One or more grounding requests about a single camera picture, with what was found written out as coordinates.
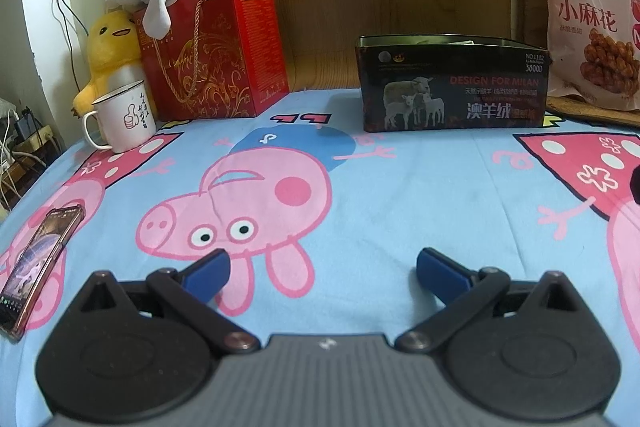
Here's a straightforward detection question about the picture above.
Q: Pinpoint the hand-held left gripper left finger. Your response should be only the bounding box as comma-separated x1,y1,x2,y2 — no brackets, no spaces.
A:
75,248,261,355

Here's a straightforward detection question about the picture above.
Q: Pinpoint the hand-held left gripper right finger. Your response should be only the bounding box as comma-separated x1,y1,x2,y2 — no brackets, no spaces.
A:
395,247,584,353

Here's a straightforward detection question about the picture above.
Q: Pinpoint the black tin box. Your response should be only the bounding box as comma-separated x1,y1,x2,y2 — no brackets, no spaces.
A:
355,34,551,134

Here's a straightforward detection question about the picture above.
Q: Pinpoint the cartoon pig printed bedsheet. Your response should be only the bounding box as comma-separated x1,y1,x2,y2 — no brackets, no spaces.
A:
0,86,640,427

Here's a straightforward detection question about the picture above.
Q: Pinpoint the large pink snack bag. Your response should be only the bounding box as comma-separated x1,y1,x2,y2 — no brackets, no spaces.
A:
530,0,640,112

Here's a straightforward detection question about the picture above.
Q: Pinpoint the white enamel mug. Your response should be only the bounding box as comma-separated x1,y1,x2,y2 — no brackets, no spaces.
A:
82,79,159,154

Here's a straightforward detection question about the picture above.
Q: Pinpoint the smartphone in clear case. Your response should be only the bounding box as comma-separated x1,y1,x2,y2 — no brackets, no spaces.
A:
0,204,87,341

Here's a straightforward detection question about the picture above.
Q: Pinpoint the red gift box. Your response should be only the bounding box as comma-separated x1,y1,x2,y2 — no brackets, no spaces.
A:
132,0,291,120

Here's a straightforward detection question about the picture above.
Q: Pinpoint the white power strip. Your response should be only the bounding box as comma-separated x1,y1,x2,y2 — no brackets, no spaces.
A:
12,125,56,160

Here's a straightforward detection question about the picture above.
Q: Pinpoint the yellow plush toy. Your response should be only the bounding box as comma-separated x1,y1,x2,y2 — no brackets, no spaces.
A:
72,9,151,120

